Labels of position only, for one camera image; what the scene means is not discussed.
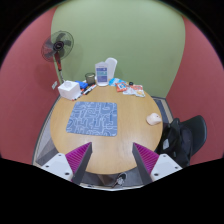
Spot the person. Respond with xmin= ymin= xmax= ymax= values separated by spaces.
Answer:
xmin=111 ymin=172 xmax=128 ymax=188

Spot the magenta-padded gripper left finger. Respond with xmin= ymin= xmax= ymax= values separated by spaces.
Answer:
xmin=40 ymin=141 xmax=93 ymax=186

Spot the black standing fan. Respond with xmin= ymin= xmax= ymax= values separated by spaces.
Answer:
xmin=41 ymin=30 xmax=75 ymax=84

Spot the black marker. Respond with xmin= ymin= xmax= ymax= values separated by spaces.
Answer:
xmin=80 ymin=86 xmax=92 ymax=95

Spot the white tissue box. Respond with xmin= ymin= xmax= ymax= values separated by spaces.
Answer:
xmin=57 ymin=80 xmax=81 ymax=101

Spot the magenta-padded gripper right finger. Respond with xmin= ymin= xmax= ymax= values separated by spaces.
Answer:
xmin=131 ymin=142 xmax=184 ymax=186

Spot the acrylic sign stand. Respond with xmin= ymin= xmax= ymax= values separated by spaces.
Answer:
xmin=94 ymin=61 xmax=110 ymax=87

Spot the black office chair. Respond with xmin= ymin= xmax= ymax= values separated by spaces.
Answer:
xmin=156 ymin=115 xmax=208 ymax=168

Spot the black bag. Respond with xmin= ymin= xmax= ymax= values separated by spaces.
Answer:
xmin=159 ymin=118 xmax=194 ymax=168

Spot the dark mesh pen cup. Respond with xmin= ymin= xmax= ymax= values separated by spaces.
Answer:
xmin=84 ymin=72 xmax=97 ymax=86

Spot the blue snack packet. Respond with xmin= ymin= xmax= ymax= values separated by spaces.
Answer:
xmin=108 ymin=77 xmax=121 ymax=87

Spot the orange snack packet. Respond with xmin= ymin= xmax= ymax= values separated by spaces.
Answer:
xmin=115 ymin=81 xmax=129 ymax=93

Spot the white orange-topped snack packet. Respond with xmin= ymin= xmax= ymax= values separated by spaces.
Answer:
xmin=131 ymin=84 xmax=146 ymax=98

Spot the blue patterned mouse pad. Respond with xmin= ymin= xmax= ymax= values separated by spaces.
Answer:
xmin=65 ymin=101 xmax=119 ymax=137

